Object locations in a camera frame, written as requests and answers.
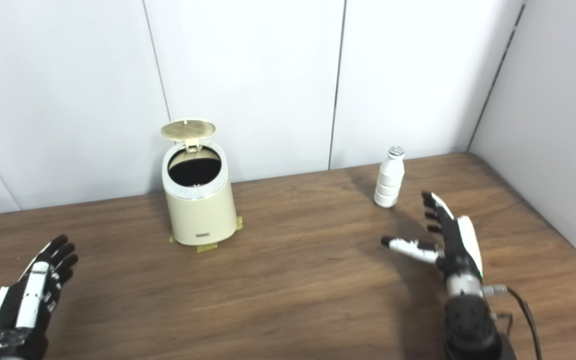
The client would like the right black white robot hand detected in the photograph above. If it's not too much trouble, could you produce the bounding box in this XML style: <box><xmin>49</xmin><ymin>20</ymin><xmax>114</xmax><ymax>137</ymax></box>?
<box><xmin>380</xmin><ymin>191</ymin><xmax>484</xmax><ymax>284</ymax></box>

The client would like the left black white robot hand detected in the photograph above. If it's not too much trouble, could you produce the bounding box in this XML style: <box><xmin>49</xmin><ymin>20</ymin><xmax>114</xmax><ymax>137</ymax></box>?
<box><xmin>0</xmin><ymin>234</ymin><xmax>80</xmax><ymax>360</ymax></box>

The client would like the small white plastic bottle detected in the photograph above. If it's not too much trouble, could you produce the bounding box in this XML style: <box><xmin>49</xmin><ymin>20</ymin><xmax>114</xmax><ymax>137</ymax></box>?
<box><xmin>373</xmin><ymin>145</ymin><xmax>406</xmax><ymax>209</ymax></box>

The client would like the cream-colored plastic bin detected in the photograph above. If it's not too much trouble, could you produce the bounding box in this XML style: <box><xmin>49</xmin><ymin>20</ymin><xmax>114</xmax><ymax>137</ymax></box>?
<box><xmin>160</xmin><ymin>118</ymin><xmax>239</xmax><ymax>247</ymax></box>

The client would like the round cream bin lid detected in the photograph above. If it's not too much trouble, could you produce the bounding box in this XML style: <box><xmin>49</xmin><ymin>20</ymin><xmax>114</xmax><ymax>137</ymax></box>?
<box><xmin>161</xmin><ymin>118</ymin><xmax>217</xmax><ymax>153</ymax></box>

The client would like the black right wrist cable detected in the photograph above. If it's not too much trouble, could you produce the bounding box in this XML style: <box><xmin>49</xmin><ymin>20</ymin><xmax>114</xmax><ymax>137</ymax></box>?
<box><xmin>482</xmin><ymin>284</ymin><xmax>543</xmax><ymax>360</ymax></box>

